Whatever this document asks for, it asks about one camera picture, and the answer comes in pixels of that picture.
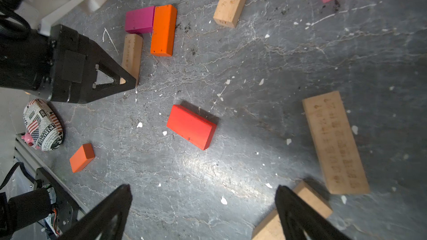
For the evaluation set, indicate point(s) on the pink pig toy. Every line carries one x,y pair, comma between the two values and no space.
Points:
28,140

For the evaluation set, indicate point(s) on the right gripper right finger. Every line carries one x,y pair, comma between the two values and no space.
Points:
300,221

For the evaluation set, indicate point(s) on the red block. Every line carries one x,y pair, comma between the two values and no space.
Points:
192,127

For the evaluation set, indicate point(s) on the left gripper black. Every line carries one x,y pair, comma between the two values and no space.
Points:
61,67

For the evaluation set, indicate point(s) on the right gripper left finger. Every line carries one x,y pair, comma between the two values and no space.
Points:
107,221

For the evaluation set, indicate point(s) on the magenta block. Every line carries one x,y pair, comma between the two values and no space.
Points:
140,21

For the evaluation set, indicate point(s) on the orange block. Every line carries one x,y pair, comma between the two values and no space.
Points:
83,156
163,31

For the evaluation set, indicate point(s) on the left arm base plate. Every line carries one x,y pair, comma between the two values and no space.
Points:
66,208

